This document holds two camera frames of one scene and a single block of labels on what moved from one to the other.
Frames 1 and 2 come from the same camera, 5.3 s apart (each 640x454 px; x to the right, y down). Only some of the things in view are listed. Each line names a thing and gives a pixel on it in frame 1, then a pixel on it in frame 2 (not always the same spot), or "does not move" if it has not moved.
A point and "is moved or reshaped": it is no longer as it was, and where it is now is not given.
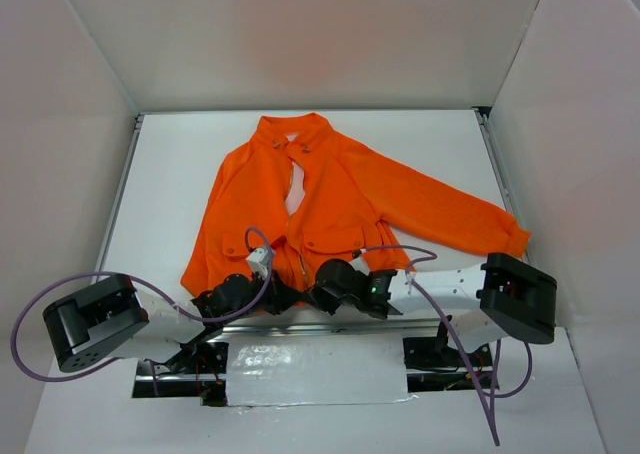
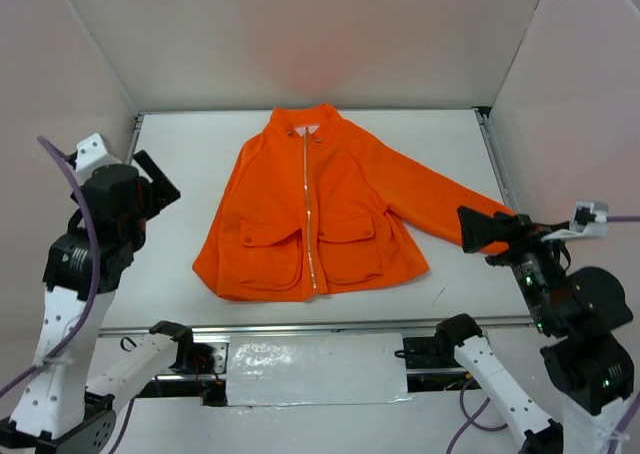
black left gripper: [273, 297] to [157, 185]
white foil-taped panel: [317, 369] does not move
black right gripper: [314, 299] to [503, 229]
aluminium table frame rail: [494, 141] does not move
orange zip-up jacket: [303, 191] is moved or reshaped
